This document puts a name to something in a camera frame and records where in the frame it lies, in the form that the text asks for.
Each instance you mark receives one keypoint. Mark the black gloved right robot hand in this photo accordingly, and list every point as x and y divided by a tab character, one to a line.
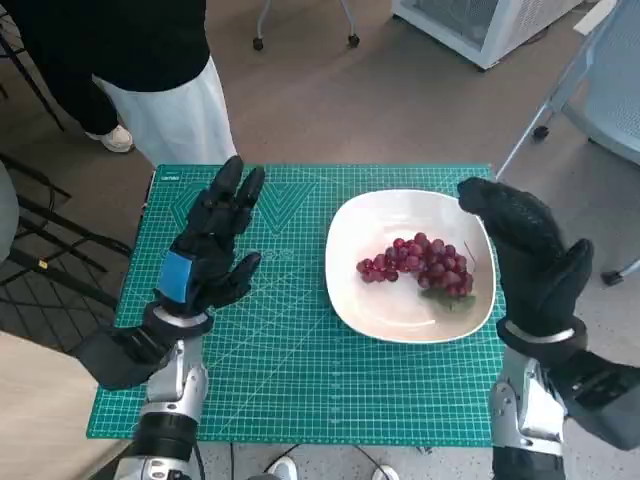
535	265

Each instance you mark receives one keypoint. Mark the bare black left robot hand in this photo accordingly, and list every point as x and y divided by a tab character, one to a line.
210	265

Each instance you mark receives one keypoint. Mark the red toy grape bunch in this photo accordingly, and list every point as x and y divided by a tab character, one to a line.
430	260

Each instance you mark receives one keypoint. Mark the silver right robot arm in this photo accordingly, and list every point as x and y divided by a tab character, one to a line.
530	420

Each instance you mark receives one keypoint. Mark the white square plate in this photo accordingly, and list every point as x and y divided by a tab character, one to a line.
375	310

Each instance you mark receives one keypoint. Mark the green cutting mat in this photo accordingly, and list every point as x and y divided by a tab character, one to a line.
300	370

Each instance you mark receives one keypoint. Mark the black metal rack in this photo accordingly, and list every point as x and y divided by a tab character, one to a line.
60	300

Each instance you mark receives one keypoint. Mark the pale blue mesh chair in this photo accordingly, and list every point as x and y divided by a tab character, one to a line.
615	100

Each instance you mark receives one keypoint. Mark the grey rounded seat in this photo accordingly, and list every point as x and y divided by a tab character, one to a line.
6	210

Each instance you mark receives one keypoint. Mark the white shoe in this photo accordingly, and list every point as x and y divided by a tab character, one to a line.
385	472
282	470

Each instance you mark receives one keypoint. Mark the grey chair legs with casters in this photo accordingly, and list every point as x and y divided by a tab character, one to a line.
257	44

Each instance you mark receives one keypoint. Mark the light wooden desk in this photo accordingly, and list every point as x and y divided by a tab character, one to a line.
35	415

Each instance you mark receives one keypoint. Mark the white perforated cabinet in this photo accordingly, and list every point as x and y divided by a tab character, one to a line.
505	30

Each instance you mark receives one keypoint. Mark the white power strip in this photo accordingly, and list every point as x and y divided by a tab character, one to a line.
595	17

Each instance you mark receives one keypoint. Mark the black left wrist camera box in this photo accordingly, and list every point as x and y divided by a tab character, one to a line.
115	357

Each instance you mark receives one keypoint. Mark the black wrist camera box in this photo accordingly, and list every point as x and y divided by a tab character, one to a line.
115	357
605	400

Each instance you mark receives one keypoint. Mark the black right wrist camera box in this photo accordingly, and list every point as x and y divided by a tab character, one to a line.
605	400

